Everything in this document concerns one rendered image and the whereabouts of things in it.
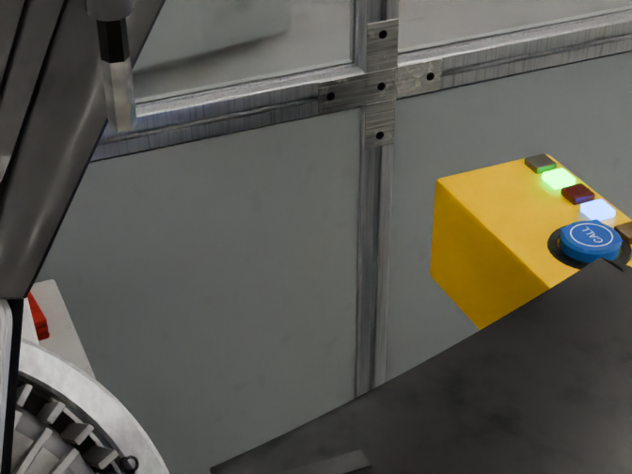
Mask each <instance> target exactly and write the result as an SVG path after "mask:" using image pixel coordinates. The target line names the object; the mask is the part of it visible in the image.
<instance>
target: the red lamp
mask: <svg viewBox="0 0 632 474"><path fill-rule="evenodd" d="M561 195H562V196H564V197H565V198H566V199H568V200H569V201H570V202H571V203H572V204H574V205H577V204H581V203H585V202H589V201H593V200H594V198H595V193H594V192H592V191H591V190H590V189H589V188H587V187H586V186H585V185H584V184H582V183H578V184H574V185H570V186H566V187H562V189H561Z"/></svg>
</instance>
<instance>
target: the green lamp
mask: <svg viewBox="0 0 632 474"><path fill-rule="evenodd" d="M542 178H543V180H544V181H545V182H547V183H548V184H549V185H550V186H552V187H553V188H554V189H559V188H562V187H566V186H570V185H574V184H575V183H576V178H575V177H573V176H572V175H571V174H570V173H568V172H567V171H566V170H564V169H563V168H559V169H554V170H550V171H547V172H544V173H543V177H542Z"/></svg>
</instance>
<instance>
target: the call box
mask: <svg viewBox="0 0 632 474"><path fill-rule="evenodd" d="M546 155H547V156H548V157H549V158H550V159H552V160H553V161H554V162H555V163H557V168H556V169H559V168H563V169H564V170H566V171H567V172H568V173H570V174H571V175H572V176H573V177H575V178H576V183H575V184H578V183H582V184H584V185H585V186H586V187H587V188H589V189H590V190H591V191H592V192H594V193H595V198H594V200H598V199H603V200H604V201H605V202H606V203H607V204H608V205H609V206H611V207H612V208H613V209H614V210H615V211H616V213H615V216H614V217H611V218H608V219H604V220H600V222H601V223H603V224H606V225H608V226H610V227H612V228H613V229H614V227H615V226H617V225H621V224H623V223H627V222H631V221H632V220H631V219H630V218H628V217H627V216H626V215H625V214H623V213H622V212H621V211H619V210H618V209H617V208H615V207H614V206H613V205H612V204H610V203H609V202H608V201H607V200H605V199H604V198H603V197H601V196H600V195H599V194H598V193H596V192H595V191H594V190H592V188H591V187H590V186H588V185H587V184H586V183H585V182H583V181H582V180H581V179H579V178H578V177H577V176H576V175H574V174H573V173H572V172H570V171H569V170H568V169H567V168H565V167H564V166H563V165H561V164H560V163H559V162H558V161H556V160H555V159H554V158H553V157H551V156H550V155H548V154H546ZM542 177H543V173H540V174H536V173H534V172H533V171H532V170H531V169H530V168H528V167H527V166H526V165H525V158H524V159H520V160H515V161H511V162H508V163H504V164H500V165H495V166H489V167H485V168H480V169H476V170H472V171H468V172H464V173H460V174H456V175H452V176H448V177H444V178H440V179H438V180H437V181H436V183H435V195H434V223H433V239H432V253H431V268H430V273H431V276H432V278H433V279H434V281H435V282H436V283H437V284H438V285H439V286H440V287H441V288H442V289H443V291H444V292H445V293H446V294H447V295H448V296H449V297H450V298H451V299H452V301H453V302H454V303H455V304H456V305H457V306H458V307H459V308H460V309H461V310H462V311H463V313H464V314H465V315H466V316H467V317H468V318H469V319H470V320H471V322H472V323H474V324H475V325H476V326H477V327H478V328H479V329H480V330H481V329H483V328H485V327H486V326H488V325H489V324H492V323H493V322H495V321H497V320H498V319H500V318H502V317H503V316H505V315H507V314H509V313H510V312H512V311H514V310H515V309H517V308H519V307H521V306H523V305H524V304H526V303H528V301H530V300H532V299H533V298H535V297H537V296H538V295H540V294H542V293H543V292H546V291H547V290H549V289H550V288H552V287H554V286H555V285H557V284H559V283H560V282H562V281H563V280H565V279H566V278H568V277H569V276H571V275H573V274H574V273H576V272H577V271H579V270H581V269H582V268H584V267H585V266H587V265H588V264H589V263H587V262H582V261H577V260H574V259H572V258H570V257H568V256H566V255H565V254H564V253H562V252H561V250H560V237H561V228H564V227H566V226H568V225H569V224H572V223H574V222H577V221H591V218H589V217H588V216H587V215H586V214H584V213H583V212H582V211H581V210H580V205H581V204H582V203H581V204H577V205H574V204H572V203H571V202H570V201H569V200H568V199H566V198H565V197H564V196H562V195H561V188H559V189H554V188H553V187H552V186H550V185H549V184H548V183H547V182H545V181H544V180H543V178H542ZM621 238H622V237H621ZM622 240H623V242H622V246H621V251H620V255H619V257H618V258H617V259H616V260H614V261H616V262H619V263H622V264H626V265H629V266H631V267H632V245H631V244H630V243H628V242H627V241H625V240H624V239H623V238H622Z"/></svg>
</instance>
